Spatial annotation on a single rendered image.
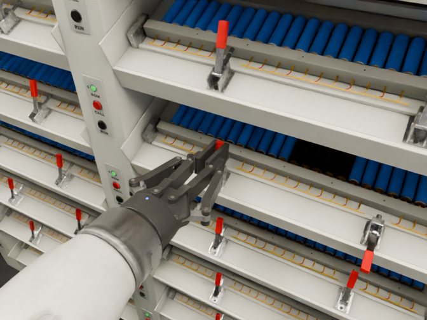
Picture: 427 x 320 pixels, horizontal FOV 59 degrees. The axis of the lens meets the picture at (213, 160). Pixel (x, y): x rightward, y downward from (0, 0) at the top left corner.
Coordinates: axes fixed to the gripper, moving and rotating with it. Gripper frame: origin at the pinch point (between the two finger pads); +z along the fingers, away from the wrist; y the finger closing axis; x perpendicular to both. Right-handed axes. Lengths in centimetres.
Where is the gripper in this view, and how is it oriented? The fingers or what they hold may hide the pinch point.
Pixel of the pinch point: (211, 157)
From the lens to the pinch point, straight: 61.6
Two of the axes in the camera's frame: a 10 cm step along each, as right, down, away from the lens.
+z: 4.5, -4.6, 7.6
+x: 0.7, -8.4, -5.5
